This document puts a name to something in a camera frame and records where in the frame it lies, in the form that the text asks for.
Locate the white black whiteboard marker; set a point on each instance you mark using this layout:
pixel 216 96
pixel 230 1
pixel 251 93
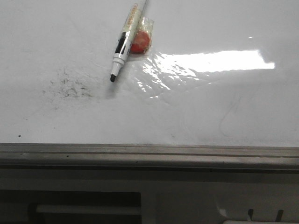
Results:
pixel 126 38

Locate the white whiteboard with metal frame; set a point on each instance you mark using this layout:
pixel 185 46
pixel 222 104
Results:
pixel 218 88

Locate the white plastic marker tray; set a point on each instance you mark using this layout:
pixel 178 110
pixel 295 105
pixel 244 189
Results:
pixel 60 196

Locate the red magnet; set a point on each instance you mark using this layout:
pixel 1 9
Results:
pixel 143 38

